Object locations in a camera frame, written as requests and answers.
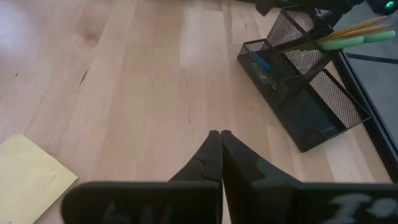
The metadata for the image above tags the black mesh desk organizer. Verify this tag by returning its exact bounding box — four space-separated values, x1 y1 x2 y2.
236 6 372 153

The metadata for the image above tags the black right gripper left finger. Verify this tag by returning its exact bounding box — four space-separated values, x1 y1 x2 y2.
169 129 224 184

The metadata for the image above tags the yellow sticky note pad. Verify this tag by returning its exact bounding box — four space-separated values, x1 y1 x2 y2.
0 133 78 224

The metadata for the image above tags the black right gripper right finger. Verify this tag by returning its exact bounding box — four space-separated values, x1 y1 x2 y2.
221 129 299 224

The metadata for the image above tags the blue binder clip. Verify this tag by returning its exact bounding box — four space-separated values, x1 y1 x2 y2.
250 51 272 73

